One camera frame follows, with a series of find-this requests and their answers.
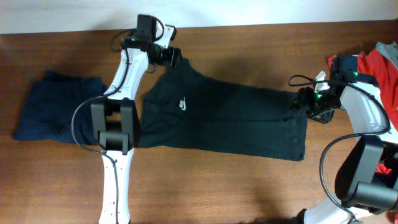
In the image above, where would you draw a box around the dark green t-shirt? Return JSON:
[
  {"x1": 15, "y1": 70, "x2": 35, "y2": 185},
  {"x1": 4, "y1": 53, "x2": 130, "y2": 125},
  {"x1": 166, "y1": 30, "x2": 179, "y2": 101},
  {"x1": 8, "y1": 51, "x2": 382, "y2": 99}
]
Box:
[{"x1": 139, "y1": 58, "x2": 307, "y2": 161}]

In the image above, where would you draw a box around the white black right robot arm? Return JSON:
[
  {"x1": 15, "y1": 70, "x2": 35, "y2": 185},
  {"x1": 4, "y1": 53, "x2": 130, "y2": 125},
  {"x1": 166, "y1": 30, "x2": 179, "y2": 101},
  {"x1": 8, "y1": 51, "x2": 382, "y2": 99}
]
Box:
[{"x1": 290, "y1": 55, "x2": 397, "y2": 224}]

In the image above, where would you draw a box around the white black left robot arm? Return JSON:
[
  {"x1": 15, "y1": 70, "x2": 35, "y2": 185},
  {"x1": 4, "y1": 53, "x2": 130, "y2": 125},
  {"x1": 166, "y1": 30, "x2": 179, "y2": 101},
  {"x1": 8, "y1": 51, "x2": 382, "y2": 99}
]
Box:
[{"x1": 90, "y1": 14, "x2": 182, "y2": 223}]

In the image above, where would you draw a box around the red garment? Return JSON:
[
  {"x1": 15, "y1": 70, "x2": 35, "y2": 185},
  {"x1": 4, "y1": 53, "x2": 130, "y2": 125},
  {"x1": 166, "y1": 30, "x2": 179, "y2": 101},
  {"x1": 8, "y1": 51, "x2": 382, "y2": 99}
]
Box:
[{"x1": 327, "y1": 49, "x2": 398, "y2": 175}]

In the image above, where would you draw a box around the grey garment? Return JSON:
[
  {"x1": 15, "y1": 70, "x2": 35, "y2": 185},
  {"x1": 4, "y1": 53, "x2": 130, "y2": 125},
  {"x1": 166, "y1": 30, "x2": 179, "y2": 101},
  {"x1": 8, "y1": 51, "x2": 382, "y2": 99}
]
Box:
[{"x1": 376, "y1": 42, "x2": 398, "y2": 68}]

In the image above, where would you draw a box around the folded navy blue garment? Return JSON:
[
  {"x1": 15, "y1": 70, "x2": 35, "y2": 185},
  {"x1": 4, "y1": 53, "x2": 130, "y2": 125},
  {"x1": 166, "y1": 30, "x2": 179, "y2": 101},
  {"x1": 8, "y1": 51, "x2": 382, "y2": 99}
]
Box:
[{"x1": 12, "y1": 71, "x2": 107, "y2": 145}]

